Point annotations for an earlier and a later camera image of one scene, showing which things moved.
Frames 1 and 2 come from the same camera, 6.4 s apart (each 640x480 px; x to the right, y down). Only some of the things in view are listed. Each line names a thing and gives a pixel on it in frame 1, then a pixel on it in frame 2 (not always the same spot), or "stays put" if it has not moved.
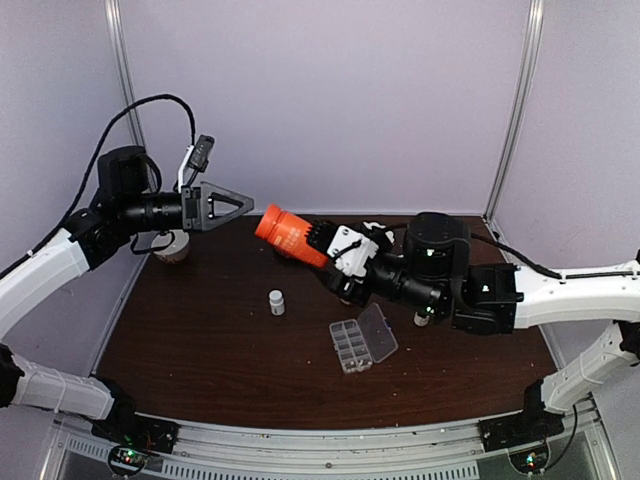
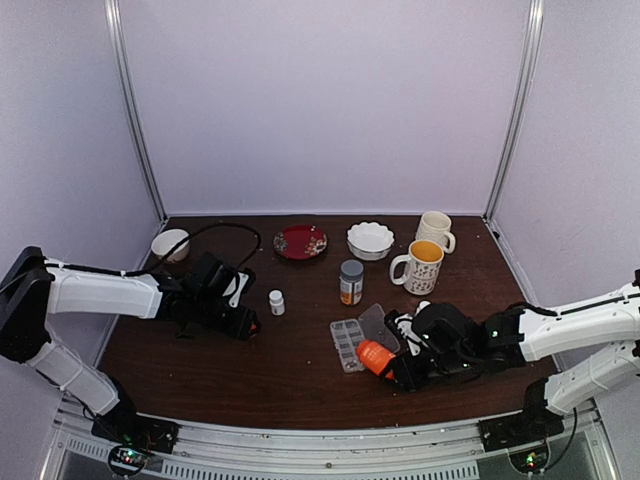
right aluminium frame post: [536, 15] stays put
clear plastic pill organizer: [359, 343] stays put
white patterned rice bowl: [175, 252] stays put
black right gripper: [345, 291] → [409, 379]
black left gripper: [197, 206] → [239, 326]
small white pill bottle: [277, 304] stays put
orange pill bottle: [289, 234] → [375, 357]
